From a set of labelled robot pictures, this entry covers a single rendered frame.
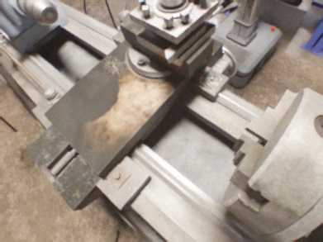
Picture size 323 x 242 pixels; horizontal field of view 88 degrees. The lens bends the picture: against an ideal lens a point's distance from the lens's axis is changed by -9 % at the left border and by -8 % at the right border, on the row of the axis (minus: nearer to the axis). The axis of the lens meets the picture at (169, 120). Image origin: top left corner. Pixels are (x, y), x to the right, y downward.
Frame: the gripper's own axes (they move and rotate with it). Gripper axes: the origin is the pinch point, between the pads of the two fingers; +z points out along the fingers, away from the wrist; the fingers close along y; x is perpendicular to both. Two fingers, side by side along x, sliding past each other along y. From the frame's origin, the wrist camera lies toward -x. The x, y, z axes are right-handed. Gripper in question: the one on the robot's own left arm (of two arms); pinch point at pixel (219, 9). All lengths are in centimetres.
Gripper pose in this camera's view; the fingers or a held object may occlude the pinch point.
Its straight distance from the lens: 91.6
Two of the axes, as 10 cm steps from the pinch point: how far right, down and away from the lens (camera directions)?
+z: -6.3, 7.3, -2.6
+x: -4.2, -0.4, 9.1
